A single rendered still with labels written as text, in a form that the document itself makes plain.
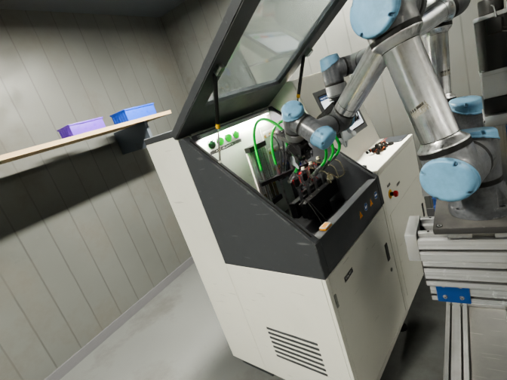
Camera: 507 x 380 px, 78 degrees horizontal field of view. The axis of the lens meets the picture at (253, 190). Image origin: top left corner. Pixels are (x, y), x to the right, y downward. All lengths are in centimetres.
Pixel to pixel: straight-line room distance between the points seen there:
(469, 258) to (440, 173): 34
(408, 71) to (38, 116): 276
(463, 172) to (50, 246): 277
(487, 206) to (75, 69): 315
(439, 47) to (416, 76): 73
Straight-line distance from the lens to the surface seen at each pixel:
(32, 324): 301
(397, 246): 200
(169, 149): 156
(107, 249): 318
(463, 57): 305
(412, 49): 83
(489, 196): 101
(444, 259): 109
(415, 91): 83
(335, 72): 130
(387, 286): 187
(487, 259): 109
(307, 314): 147
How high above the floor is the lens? 151
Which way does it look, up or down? 15 degrees down
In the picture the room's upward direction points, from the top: 18 degrees counter-clockwise
